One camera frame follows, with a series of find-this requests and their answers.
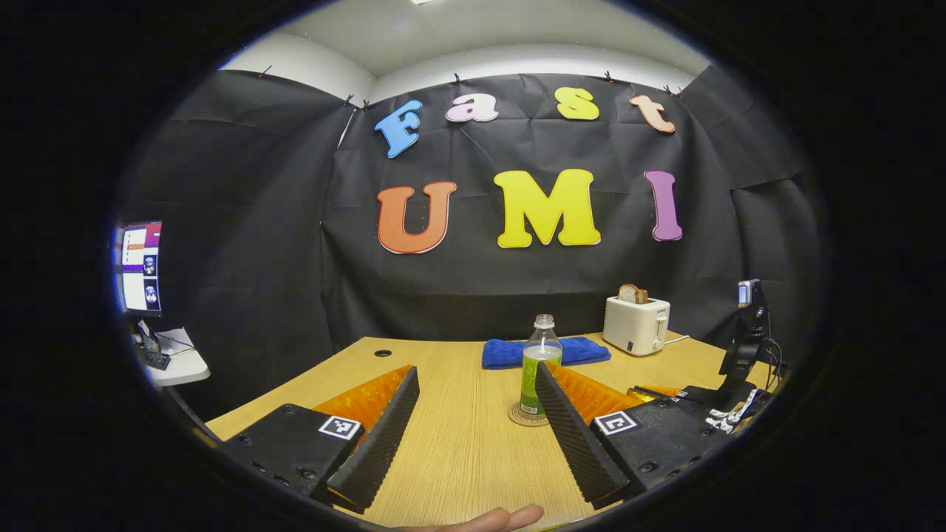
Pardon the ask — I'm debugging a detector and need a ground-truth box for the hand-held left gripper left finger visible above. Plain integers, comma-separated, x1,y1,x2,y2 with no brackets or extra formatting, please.
222,364,421,515

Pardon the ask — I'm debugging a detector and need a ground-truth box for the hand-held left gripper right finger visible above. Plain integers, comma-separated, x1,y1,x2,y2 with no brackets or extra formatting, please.
534,361,731,511

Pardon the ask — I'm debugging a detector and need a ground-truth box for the round wooden coaster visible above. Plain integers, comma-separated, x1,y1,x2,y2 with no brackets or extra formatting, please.
508,401,552,428

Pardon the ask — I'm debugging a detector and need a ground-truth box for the green label water bottle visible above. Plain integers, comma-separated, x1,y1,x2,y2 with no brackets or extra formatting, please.
520,314,563,417

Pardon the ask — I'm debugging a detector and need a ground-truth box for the white toaster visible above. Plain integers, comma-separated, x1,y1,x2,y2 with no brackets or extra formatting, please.
603,296,672,358

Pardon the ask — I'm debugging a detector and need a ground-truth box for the blue towel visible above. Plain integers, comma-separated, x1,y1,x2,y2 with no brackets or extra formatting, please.
482,336,613,371

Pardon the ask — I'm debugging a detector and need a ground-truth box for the black backdrop cloth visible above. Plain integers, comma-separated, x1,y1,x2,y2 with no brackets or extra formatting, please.
115,65,821,422

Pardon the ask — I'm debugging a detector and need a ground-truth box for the white side table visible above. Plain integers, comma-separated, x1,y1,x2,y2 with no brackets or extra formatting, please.
139,328,212,387

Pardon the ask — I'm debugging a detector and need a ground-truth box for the computer monitor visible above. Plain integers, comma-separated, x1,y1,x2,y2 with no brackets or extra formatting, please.
114,220,164,318

